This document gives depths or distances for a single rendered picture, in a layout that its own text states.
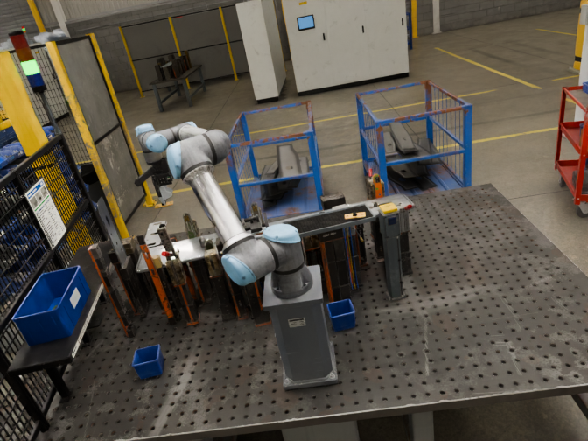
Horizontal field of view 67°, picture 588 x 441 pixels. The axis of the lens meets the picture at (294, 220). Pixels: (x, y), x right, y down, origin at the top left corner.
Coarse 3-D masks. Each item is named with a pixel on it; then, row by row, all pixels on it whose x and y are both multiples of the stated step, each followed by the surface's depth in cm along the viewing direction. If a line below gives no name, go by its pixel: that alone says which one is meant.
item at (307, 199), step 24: (312, 120) 486; (240, 144) 382; (264, 144) 502; (288, 144) 490; (312, 144) 381; (240, 168) 439; (264, 168) 472; (312, 168) 391; (240, 192) 403; (264, 192) 446; (288, 192) 466; (312, 192) 455
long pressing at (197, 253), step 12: (372, 204) 223; (408, 204) 216; (300, 216) 225; (264, 228) 220; (192, 240) 223; (156, 252) 218; (180, 252) 214; (192, 252) 212; (204, 252) 210; (144, 264) 209
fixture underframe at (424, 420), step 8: (576, 400) 198; (584, 400) 192; (584, 408) 191; (408, 416) 200; (416, 416) 159; (424, 416) 159; (432, 416) 160; (408, 424) 197; (416, 424) 161; (424, 424) 161; (432, 424) 162; (408, 432) 194; (416, 432) 163; (424, 432) 163; (432, 432) 164; (192, 440) 165; (200, 440) 165; (208, 440) 171; (224, 440) 206; (232, 440) 206; (408, 440) 194; (416, 440) 165; (424, 440) 165; (432, 440) 166
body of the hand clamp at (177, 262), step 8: (168, 264) 195; (176, 264) 196; (168, 272) 197; (176, 272) 197; (184, 272) 203; (176, 280) 199; (184, 280) 200; (176, 288) 202; (184, 288) 202; (184, 296) 204; (184, 304) 206; (192, 304) 207; (184, 312) 208; (192, 312) 208; (192, 320) 210
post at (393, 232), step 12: (384, 216) 181; (396, 216) 182; (384, 228) 184; (396, 228) 185; (384, 240) 190; (396, 240) 188; (384, 252) 195; (396, 252) 190; (396, 264) 193; (396, 276) 196; (396, 288) 199
